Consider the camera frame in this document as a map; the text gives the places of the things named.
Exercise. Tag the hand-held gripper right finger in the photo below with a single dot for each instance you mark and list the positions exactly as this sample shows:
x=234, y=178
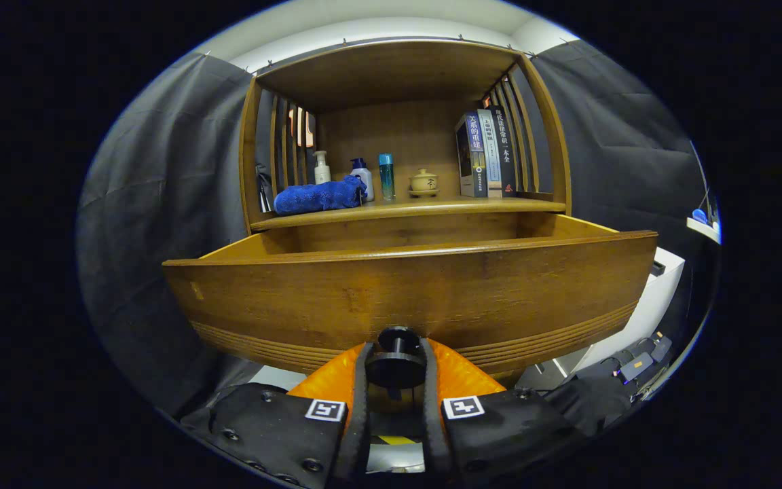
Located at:
x=432, y=421

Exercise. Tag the wooden drawer with black knob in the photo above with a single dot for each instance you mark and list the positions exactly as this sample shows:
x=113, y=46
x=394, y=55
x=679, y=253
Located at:
x=398, y=292

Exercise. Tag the white bottle with blue cap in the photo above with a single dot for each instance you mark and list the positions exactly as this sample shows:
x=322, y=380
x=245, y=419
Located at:
x=365, y=180

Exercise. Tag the wooden cabinet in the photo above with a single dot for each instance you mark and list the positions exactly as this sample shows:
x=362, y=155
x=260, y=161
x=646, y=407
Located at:
x=391, y=129

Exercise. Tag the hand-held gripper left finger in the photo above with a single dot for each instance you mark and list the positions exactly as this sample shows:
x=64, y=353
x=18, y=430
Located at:
x=360, y=421

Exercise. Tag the beige lidded teacup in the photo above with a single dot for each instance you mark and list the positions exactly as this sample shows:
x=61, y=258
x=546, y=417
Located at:
x=424, y=183

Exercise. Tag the small black block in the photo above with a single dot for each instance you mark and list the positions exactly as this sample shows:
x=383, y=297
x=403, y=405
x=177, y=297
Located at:
x=658, y=268

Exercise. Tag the clear teal bottle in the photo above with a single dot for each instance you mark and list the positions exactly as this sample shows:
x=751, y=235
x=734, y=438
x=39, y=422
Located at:
x=386, y=180

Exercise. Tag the wooden countertop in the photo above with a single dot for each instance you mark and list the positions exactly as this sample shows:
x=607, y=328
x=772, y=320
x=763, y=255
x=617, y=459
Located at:
x=432, y=207

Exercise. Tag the white pump bottle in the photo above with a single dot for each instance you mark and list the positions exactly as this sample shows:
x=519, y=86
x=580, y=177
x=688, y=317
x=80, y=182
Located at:
x=322, y=173

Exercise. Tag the book with black spine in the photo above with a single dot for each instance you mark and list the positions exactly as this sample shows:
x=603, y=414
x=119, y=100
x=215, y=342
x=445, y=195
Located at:
x=505, y=149

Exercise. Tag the book with white spine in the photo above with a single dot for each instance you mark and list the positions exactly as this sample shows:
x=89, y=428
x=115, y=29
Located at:
x=491, y=156

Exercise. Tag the black electronic device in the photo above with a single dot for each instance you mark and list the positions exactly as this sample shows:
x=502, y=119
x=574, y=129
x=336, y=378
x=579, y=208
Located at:
x=635, y=367

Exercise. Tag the book with blue spine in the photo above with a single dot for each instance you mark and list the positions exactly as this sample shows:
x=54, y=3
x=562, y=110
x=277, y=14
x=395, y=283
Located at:
x=466, y=156

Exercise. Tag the small blue object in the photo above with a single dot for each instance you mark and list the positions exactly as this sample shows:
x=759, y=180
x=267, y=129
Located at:
x=699, y=216

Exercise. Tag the blue towel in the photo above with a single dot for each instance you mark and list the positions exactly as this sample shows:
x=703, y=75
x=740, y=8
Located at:
x=316, y=197

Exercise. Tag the white side shelf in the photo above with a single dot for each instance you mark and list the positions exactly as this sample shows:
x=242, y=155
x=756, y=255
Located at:
x=703, y=229

